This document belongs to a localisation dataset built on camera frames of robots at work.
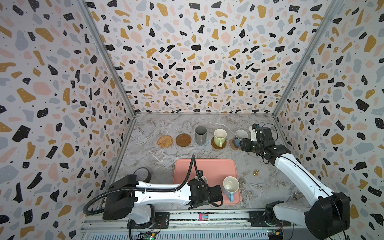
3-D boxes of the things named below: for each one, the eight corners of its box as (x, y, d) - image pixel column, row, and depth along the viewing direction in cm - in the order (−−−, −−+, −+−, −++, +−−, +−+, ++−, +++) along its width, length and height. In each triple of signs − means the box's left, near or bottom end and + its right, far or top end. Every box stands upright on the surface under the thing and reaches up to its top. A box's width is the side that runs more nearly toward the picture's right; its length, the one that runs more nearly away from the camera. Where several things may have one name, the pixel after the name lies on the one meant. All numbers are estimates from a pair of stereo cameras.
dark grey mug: (195, 150, 103) (194, 140, 93) (195, 136, 110) (195, 126, 101) (206, 150, 103) (207, 140, 94) (205, 136, 110) (206, 126, 101)
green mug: (213, 151, 102) (215, 142, 93) (213, 138, 109) (214, 128, 100) (225, 151, 102) (228, 142, 93) (224, 138, 109) (226, 128, 101)
